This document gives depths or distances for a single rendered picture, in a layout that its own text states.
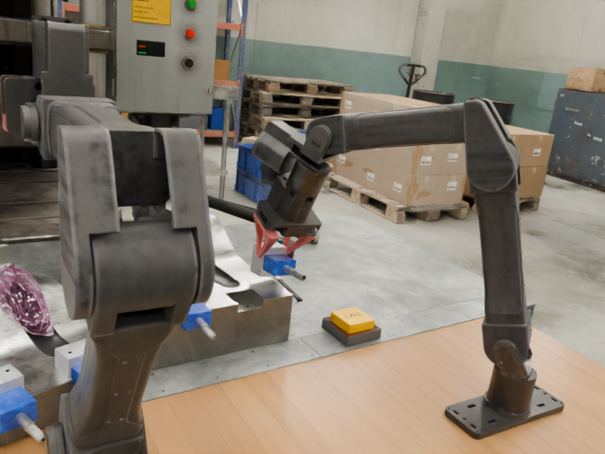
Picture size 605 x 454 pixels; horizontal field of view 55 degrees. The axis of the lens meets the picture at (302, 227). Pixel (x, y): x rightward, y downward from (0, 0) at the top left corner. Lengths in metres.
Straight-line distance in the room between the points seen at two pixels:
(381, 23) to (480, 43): 1.85
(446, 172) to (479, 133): 4.14
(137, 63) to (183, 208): 1.33
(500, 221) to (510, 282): 0.09
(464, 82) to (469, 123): 8.95
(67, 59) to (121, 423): 0.36
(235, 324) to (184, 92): 0.95
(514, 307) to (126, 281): 0.62
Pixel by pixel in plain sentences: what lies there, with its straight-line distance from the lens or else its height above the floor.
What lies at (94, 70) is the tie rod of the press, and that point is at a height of 1.19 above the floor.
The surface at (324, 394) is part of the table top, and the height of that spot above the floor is 0.80.
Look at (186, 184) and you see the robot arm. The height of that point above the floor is 1.21.
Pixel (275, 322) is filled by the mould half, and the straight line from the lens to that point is 1.01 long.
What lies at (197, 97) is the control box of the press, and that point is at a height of 1.12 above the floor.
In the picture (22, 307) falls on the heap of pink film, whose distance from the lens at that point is 0.95.
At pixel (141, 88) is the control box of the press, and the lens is 1.72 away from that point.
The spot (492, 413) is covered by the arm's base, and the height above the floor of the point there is 0.81.
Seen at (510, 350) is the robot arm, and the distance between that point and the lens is 0.89.
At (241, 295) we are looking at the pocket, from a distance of 1.01.
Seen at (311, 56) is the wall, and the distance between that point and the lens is 8.29.
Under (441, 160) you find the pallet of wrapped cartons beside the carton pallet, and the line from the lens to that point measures 4.88.
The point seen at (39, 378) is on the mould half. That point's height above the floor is 0.86.
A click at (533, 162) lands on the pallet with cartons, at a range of 5.87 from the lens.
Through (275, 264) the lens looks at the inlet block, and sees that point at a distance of 0.99.
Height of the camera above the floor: 1.30
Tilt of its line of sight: 17 degrees down
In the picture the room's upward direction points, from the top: 6 degrees clockwise
